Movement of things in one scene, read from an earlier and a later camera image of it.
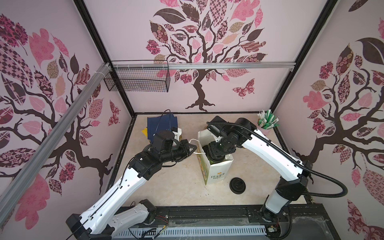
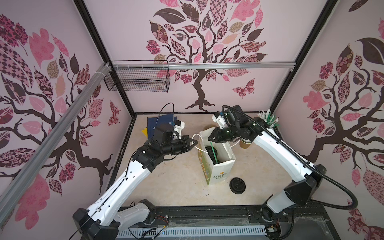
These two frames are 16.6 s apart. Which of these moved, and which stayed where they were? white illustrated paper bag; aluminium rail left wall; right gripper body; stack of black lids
Moved: right gripper body
Stayed: white illustrated paper bag; aluminium rail left wall; stack of black lids
